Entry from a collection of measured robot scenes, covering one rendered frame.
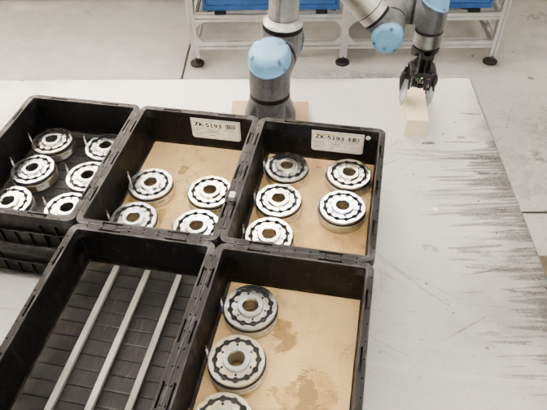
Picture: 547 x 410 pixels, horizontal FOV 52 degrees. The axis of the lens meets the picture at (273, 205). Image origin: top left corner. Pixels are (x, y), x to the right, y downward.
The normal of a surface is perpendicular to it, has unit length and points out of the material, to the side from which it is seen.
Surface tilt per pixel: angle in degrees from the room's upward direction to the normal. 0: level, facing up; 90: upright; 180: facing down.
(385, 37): 90
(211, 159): 0
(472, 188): 0
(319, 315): 0
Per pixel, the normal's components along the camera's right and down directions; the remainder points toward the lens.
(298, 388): -0.02, -0.70
